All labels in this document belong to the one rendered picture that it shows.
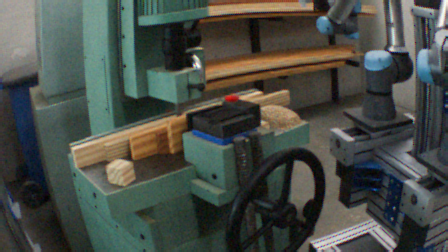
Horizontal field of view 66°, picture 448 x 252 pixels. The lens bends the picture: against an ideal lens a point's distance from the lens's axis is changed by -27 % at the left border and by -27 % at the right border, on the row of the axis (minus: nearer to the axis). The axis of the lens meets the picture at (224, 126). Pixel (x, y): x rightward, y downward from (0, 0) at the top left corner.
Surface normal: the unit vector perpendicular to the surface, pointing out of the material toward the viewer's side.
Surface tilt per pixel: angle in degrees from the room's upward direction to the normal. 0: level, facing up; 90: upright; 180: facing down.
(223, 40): 90
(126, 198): 90
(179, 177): 90
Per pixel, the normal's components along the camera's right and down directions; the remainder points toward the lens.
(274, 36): 0.52, 0.24
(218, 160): -0.77, 0.25
